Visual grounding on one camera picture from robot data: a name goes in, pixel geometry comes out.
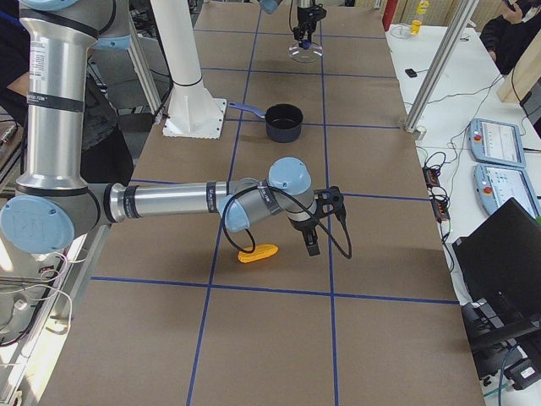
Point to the orange black usb hub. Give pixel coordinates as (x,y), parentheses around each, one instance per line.
(431,177)

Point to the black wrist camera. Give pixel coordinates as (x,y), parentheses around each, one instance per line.
(330,202)

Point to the aluminium frame post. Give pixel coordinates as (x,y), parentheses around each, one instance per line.
(447,45)

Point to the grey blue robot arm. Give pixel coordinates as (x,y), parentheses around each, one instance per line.
(292,14)
(43,223)

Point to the yellow cup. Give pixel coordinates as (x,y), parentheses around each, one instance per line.
(415,27)

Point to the upper blue teach pendant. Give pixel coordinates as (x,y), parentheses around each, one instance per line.
(496,142)

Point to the black laptop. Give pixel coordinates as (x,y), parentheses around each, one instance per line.
(503,256)

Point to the blue saucepan with long handle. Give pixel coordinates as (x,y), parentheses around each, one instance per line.
(283,121)

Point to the blue teach pendant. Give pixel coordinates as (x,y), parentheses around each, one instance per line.
(496,142)
(496,184)

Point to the glass lid with blue knob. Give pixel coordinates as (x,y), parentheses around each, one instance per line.
(305,51)

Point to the yellow corn cob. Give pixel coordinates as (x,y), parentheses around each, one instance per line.
(260,252)

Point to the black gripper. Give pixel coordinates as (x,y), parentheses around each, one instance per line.
(303,227)
(303,15)

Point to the person in black clothes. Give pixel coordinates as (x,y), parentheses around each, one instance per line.
(74,138)

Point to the small black square sensor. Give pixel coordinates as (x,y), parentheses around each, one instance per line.
(411,73)

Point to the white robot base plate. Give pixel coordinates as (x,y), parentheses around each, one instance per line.
(192,111)

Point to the lower blue teach pendant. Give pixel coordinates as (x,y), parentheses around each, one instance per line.
(496,184)

